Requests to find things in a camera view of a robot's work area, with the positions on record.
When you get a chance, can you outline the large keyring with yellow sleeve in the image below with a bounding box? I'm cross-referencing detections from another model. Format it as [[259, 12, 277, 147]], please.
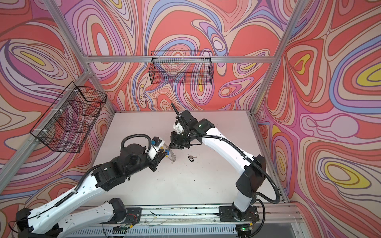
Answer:
[[165, 149, 176, 164]]

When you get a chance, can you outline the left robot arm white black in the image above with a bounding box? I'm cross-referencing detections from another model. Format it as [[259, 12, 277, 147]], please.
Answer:
[[15, 134, 167, 238]]

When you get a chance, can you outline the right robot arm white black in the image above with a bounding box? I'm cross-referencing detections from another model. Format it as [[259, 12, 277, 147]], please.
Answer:
[[169, 103, 280, 222]]

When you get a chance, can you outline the key with black tag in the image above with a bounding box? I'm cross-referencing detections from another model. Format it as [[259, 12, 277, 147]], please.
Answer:
[[188, 155, 196, 163]]

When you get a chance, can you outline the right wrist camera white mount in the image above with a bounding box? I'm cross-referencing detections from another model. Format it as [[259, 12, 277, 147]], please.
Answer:
[[173, 123, 185, 134]]

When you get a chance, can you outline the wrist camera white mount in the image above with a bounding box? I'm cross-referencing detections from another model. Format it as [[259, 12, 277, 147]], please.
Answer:
[[148, 136, 165, 161], [173, 123, 185, 134]]

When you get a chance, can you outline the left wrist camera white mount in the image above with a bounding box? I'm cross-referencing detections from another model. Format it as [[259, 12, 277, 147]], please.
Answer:
[[148, 136, 165, 161]]

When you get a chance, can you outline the black wire basket back wall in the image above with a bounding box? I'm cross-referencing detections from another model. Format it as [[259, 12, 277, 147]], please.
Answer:
[[148, 50, 214, 85]]

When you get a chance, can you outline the black wire basket wall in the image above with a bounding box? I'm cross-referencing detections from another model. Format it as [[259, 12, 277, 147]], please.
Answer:
[[29, 82, 107, 153], [148, 50, 214, 85]]

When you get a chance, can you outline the black wire basket left wall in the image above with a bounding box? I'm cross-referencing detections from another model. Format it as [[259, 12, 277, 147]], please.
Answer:
[[29, 82, 107, 153]]

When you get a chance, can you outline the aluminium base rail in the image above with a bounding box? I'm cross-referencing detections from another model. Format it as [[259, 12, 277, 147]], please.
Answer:
[[64, 203, 309, 238]]

